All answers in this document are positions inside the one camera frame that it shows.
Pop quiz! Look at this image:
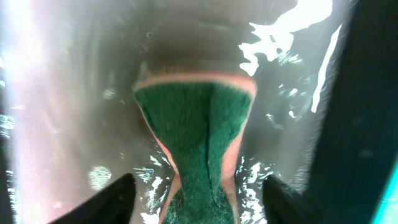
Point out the black water tray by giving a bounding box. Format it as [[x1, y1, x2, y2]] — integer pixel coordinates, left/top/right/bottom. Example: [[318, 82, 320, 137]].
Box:
[[1, 0, 397, 223]]

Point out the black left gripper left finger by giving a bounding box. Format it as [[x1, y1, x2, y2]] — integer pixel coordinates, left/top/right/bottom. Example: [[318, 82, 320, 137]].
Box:
[[50, 173, 136, 224]]

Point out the teal serving tray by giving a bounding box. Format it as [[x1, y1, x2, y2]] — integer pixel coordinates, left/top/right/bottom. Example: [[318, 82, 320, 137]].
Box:
[[372, 163, 397, 224]]

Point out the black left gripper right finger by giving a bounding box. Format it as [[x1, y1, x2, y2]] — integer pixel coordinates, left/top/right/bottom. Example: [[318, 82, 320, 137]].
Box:
[[262, 175, 314, 224]]

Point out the pink cleaning sponge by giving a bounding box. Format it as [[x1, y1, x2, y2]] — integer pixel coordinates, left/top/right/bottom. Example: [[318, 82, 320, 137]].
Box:
[[132, 73, 257, 223]]

